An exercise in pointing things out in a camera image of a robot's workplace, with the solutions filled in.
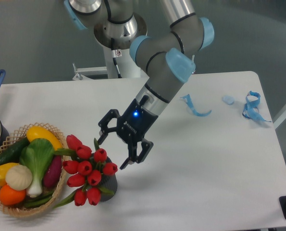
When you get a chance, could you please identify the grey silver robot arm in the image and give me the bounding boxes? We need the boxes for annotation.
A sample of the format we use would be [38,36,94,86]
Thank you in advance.
[64,0,214,168]

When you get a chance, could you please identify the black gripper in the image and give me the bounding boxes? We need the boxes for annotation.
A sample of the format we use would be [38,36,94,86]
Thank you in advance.
[96,98,159,170]

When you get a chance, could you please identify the yellow bell pepper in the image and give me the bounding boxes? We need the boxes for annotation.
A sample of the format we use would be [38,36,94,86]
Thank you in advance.
[0,163,19,186]

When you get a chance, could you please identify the dark green cucumber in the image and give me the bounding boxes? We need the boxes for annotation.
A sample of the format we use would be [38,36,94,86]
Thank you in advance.
[0,137,30,166]

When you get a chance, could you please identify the red tulip bouquet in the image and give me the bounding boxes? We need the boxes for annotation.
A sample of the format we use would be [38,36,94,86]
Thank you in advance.
[55,135,108,207]

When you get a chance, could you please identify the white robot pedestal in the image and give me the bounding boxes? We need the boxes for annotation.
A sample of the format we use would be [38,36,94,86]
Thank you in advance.
[103,47,147,79]

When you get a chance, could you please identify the purple sweet potato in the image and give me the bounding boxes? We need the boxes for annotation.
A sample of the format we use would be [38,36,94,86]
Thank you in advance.
[43,155,62,188]

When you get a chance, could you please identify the yellow squash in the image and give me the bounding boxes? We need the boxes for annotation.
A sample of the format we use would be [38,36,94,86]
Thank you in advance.
[26,126,63,150]

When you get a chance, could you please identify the dark grey ribbed vase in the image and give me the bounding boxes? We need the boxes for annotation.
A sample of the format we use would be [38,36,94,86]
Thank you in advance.
[94,157,118,202]

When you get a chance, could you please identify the green bok choy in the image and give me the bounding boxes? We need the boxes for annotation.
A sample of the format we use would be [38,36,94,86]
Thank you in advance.
[19,138,54,198]

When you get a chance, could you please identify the cream white garlic bulb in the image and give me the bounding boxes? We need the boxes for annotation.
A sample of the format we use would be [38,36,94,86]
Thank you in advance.
[5,165,33,191]

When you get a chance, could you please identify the tangled blue tape strip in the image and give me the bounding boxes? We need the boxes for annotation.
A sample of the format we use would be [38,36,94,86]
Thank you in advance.
[242,90,272,123]

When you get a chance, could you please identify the woven bamboo basket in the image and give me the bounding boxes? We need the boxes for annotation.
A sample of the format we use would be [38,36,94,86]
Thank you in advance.
[0,123,67,218]

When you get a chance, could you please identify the green bean pods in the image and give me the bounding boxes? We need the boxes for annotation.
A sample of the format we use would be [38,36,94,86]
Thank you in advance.
[23,191,53,209]

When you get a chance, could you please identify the small pale blue cap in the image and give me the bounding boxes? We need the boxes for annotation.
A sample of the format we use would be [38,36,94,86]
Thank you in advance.
[222,95,235,105]

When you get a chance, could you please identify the orange fruit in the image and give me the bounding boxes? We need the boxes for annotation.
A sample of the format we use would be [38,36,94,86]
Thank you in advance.
[0,184,26,205]

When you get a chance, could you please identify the black cable on pedestal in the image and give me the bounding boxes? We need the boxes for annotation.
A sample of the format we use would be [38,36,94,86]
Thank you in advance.
[110,38,123,79]

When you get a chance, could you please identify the curved blue tape strip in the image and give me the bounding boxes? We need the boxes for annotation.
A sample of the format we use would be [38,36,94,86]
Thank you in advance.
[180,94,212,117]

